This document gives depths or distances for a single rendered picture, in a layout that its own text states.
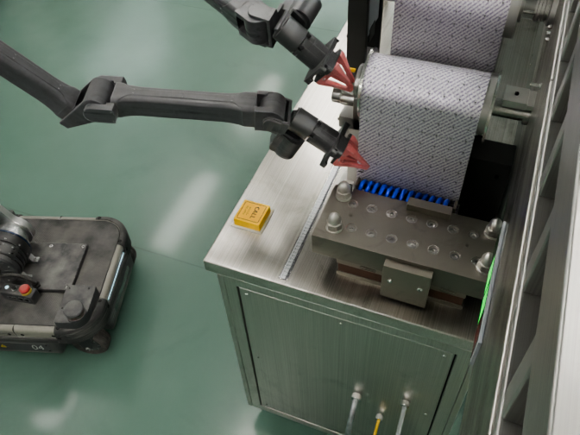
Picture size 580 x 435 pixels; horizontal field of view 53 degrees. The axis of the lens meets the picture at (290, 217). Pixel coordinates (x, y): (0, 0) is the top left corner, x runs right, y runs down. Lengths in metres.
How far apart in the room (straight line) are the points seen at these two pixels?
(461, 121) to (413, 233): 0.25
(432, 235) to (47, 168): 2.30
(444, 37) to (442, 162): 0.29
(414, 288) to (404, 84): 0.42
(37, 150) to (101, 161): 0.37
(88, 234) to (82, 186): 0.60
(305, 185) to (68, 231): 1.23
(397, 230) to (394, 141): 0.19
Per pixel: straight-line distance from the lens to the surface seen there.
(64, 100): 1.39
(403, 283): 1.26
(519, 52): 2.09
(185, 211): 2.76
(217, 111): 1.30
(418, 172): 1.32
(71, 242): 2.46
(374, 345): 1.43
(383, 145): 1.29
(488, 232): 1.29
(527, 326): 0.67
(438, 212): 1.30
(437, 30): 1.39
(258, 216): 1.44
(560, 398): 0.41
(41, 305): 2.32
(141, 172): 3.00
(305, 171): 1.58
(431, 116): 1.21
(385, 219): 1.29
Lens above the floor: 2.01
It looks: 49 degrees down
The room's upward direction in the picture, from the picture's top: 4 degrees counter-clockwise
